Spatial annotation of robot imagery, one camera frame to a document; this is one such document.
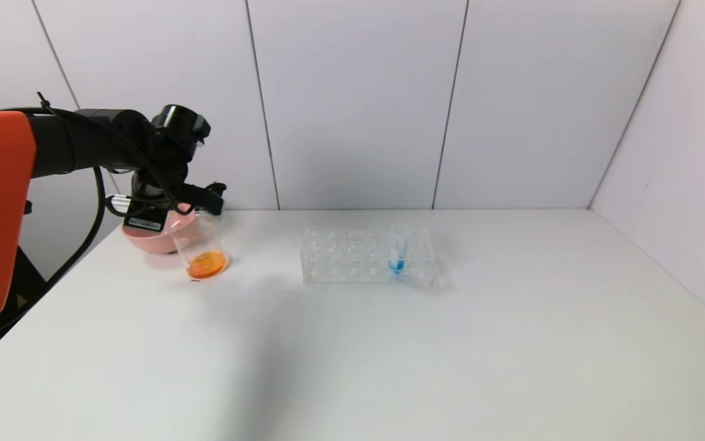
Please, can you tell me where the test tube with blue pigment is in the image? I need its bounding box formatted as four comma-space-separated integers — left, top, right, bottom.
388, 224, 408, 275

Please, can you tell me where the clear glass beaker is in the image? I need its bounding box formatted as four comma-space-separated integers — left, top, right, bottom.
170, 211, 231, 282

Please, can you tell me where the pink bowl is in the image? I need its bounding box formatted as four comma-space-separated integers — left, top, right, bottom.
121, 205, 201, 255

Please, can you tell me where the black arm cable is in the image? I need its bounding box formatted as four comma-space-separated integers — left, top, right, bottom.
0, 167, 107, 336

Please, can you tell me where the clear acrylic test tube rack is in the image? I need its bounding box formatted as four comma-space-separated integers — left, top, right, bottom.
301, 227, 438, 288

